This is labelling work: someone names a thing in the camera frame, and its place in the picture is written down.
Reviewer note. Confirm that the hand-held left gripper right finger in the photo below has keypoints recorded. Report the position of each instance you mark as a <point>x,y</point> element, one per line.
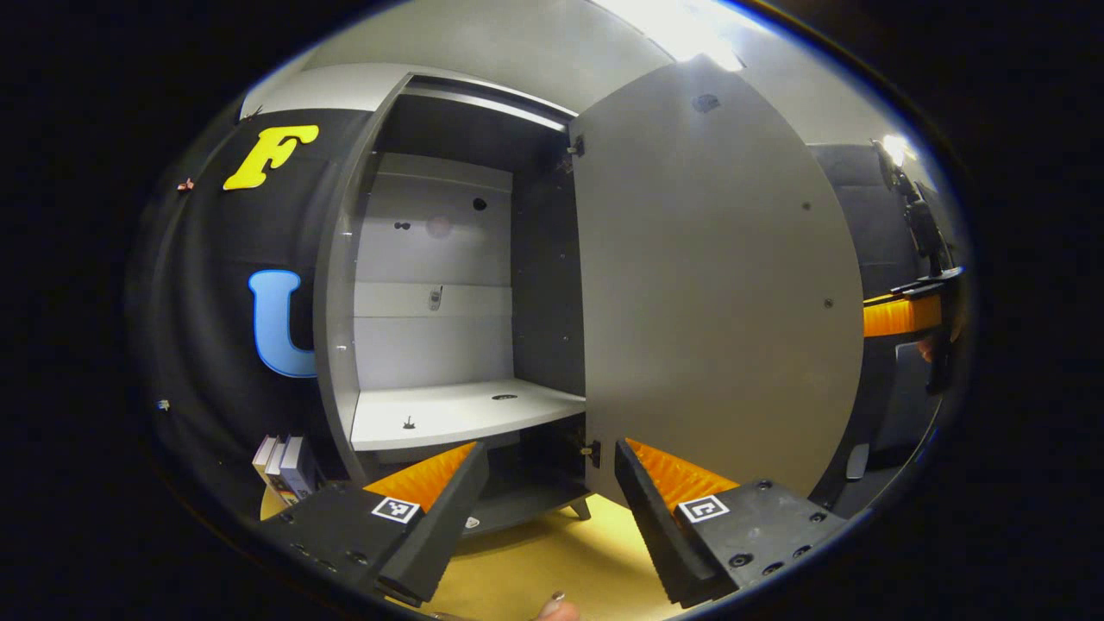
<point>651,526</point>

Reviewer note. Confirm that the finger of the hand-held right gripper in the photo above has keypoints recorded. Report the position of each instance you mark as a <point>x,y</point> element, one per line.
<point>901,316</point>

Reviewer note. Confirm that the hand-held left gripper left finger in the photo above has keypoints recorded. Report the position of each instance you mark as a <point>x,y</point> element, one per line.
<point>440,526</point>

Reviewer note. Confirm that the beige cabinet door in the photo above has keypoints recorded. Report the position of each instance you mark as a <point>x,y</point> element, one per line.
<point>716,302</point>

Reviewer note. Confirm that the grey cabinet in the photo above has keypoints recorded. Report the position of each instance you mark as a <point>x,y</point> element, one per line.
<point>431,259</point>

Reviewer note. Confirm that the black door hinge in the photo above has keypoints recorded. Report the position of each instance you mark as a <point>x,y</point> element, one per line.
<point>591,450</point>
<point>576,147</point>

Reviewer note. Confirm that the white cabinet shelf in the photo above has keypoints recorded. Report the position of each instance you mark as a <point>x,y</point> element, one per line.
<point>457,414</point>

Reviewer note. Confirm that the small ceiling light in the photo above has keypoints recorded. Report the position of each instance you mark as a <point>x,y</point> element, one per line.
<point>897,149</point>

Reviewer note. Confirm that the pale grey book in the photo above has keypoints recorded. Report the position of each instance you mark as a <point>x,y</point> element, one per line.
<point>276,466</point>

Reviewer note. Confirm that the white book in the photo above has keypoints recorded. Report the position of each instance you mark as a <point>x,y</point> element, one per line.
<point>263,453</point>

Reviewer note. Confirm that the black backdrop cloth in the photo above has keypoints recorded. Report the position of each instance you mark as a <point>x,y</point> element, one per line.
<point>207,345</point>

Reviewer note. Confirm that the long ceiling light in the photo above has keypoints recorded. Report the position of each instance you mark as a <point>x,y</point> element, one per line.
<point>681,30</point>

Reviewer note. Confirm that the black clip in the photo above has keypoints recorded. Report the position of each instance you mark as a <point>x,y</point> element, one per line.
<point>252,112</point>

